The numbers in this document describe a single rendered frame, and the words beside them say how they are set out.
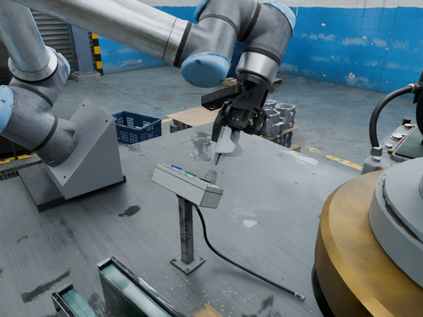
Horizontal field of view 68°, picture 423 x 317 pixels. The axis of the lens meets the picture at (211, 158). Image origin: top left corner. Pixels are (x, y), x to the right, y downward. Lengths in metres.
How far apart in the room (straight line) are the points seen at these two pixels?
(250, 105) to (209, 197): 0.22
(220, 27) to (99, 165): 0.71
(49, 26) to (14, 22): 6.04
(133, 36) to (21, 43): 0.53
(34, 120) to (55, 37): 5.95
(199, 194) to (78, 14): 0.42
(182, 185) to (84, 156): 0.52
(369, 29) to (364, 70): 0.68
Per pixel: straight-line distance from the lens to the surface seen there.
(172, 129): 3.39
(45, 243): 1.09
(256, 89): 0.72
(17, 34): 1.09
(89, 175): 1.20
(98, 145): 1.17
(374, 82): 6.41
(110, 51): 7.54
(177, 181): 0.75
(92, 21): 0.66
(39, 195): 1.28
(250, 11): 0.74
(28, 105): 1.21
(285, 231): 1.04
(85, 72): 7.05
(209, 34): 0.65
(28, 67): 1.20
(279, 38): 0.75
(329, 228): 0.19
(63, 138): 1.24
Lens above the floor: 1.45
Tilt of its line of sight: 27 degrees down
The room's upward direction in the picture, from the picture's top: straight up
